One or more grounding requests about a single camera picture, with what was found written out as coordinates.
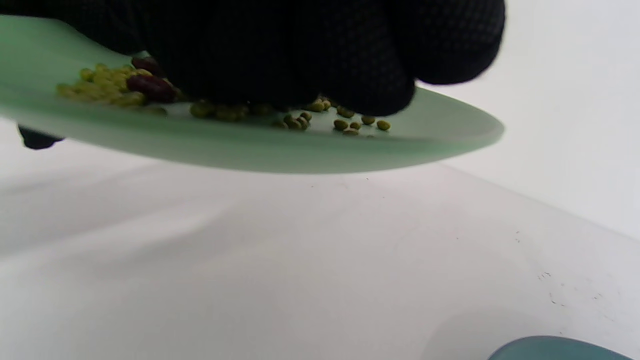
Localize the pile of green beans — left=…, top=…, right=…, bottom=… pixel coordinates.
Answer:
left=56, top=62, right=392, bottom=137

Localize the dark teal plate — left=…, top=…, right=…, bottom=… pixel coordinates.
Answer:
left=487, top=335, right=633, bottom=360

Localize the person's right hand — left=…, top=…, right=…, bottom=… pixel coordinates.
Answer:
left=145, top=0, right=507, bottom=117

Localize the light green plate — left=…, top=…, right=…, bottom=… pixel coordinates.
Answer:
left=0, top=15, right=506, bottom=175

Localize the person's left hand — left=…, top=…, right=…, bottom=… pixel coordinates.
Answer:
left=0, top=0, right=151, bottom=150

